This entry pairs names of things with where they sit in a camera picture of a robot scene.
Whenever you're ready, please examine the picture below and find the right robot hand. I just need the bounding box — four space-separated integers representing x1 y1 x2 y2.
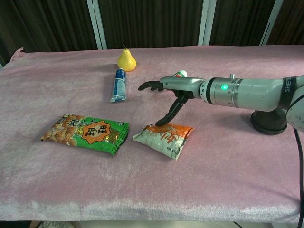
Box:
138 76 206 127

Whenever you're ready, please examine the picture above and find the dark green upside-down bowl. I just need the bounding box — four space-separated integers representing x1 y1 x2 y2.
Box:
250 108 288 135

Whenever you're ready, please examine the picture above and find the orange white snack bag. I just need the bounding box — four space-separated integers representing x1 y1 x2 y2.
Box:
132 122 194 161

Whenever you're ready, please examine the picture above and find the yellow pear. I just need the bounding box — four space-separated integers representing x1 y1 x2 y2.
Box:
117 44 137 72

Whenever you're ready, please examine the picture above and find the blue toothpaste tube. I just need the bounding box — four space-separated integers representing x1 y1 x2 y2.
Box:
109 68 128 103

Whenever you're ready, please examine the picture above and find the dark brown curtain panel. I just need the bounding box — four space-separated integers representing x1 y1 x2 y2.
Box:
0 0 98 68
209 0 276 46
97 0 204 49
267 0 304 46

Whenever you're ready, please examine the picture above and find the pink velvet tablecloth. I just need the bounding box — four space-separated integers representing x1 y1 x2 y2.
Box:
0 44 304 224

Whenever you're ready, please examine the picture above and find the green snack bag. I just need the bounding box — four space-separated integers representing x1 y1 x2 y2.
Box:
39 113 130 158

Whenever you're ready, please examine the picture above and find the white frame post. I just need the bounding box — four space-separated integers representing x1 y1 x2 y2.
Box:
259 0 285 46
86 0 108 50
198 0 217 46

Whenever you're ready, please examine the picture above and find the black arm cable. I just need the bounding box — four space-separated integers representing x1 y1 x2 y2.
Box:
294 127 304 228

